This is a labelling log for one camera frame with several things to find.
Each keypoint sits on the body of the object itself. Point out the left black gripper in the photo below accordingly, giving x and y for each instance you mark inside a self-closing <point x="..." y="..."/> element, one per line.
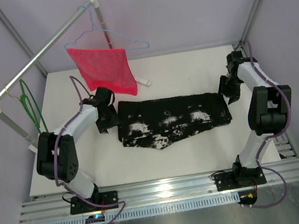
<point x="107" y="119"/>

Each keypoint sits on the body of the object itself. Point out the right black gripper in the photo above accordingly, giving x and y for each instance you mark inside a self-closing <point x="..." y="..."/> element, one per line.
<point x="229" y="90"/>

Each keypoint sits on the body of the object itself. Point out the black white tie-dye trousers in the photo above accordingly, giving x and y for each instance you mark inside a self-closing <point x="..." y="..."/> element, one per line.
<point x="158" y="123"/>

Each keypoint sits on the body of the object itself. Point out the green plastic hanger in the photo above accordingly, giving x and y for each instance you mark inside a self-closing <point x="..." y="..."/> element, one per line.
<point x="31" y="107"/>

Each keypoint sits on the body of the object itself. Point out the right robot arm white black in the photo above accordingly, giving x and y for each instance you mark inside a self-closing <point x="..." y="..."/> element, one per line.
<point x="269" y="113"/>

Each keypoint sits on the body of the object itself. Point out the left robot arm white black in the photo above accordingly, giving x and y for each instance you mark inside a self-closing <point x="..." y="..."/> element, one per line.
<point x="57" y="157"/>

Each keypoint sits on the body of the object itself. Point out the red cloth towel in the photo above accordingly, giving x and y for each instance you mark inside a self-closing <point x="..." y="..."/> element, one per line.
<point x="105" y="68"/>

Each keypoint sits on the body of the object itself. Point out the silver white clothes rack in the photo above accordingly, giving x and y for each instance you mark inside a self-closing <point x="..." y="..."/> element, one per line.
<point x="35" y="57"/>

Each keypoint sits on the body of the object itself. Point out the blue wire hanger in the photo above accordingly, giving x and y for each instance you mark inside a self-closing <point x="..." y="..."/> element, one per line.
<point x="115" y="32"/>

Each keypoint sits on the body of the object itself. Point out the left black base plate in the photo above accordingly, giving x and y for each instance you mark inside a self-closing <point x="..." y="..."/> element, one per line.
<point x="77" y="206"/>

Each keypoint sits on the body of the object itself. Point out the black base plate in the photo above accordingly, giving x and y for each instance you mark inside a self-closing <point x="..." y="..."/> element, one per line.
<point x="77" y="206"/>
<point x="224" y="181"/>

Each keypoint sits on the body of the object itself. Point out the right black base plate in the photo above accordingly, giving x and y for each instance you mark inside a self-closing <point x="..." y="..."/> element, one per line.
<point x="224" y="181"/>

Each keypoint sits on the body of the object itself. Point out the aluminium front rail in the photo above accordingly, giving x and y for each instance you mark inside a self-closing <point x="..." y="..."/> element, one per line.
<point x="50" y="207"/>

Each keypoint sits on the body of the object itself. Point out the perforated cable duct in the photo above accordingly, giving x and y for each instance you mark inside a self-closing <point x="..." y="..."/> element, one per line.
<point x="153" y="210"/>

